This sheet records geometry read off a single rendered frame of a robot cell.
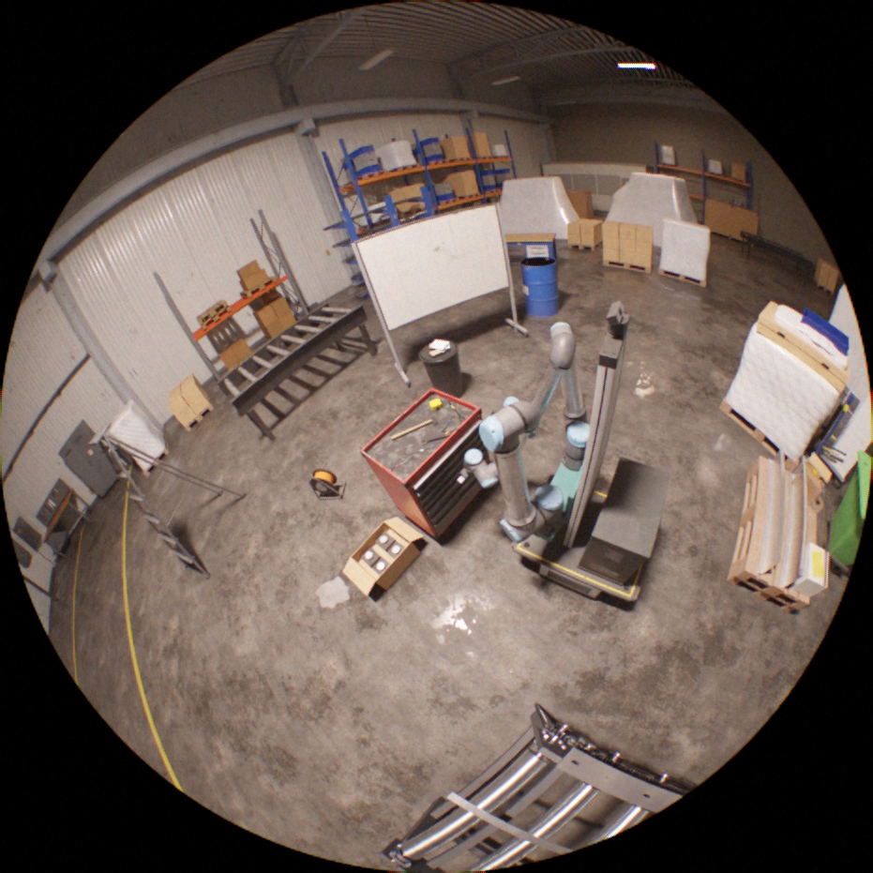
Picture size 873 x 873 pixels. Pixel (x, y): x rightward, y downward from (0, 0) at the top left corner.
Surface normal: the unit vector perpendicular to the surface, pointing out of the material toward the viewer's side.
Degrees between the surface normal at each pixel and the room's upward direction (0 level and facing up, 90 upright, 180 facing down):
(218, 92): 90
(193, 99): 90
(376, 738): 0
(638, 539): 0
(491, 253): 90
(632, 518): 0
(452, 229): 90
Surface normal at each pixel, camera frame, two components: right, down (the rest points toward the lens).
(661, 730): -0.24, -0.67
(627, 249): -0.60, 0.67
